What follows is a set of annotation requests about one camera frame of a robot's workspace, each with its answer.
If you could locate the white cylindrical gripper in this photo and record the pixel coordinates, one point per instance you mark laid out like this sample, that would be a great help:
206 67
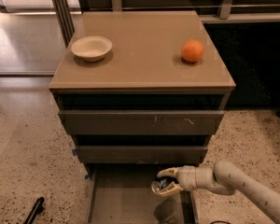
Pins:
188 177

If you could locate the blue pepsi can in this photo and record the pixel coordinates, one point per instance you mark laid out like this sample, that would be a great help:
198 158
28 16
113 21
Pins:
160 183

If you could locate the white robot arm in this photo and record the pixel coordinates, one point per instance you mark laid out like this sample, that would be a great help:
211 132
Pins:
223 178

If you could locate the grey open bottom drawer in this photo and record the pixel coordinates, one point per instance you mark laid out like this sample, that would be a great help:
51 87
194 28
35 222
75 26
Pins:
122 194

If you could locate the grey middle drawer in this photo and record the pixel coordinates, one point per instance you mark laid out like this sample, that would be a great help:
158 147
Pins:
141 155

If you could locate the grey drawer cabinet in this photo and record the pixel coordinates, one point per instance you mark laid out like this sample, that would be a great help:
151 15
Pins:
144 70

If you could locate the grey top drawer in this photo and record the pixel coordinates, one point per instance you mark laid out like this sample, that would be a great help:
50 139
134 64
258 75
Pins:
114 122

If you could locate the blue tape piece upper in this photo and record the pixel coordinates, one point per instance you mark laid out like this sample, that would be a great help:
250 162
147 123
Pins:
74 152

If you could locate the orange fruit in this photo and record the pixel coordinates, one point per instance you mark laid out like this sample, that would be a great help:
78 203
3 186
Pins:
192 51

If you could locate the black stand leg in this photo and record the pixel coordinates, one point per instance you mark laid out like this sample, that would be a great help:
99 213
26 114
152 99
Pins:
36 210

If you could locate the white ceramic bowl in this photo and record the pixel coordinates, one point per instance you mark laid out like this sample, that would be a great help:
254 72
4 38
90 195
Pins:
91 48

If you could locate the metal window frame post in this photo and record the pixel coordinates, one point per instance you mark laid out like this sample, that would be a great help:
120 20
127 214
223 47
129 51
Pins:
64 19

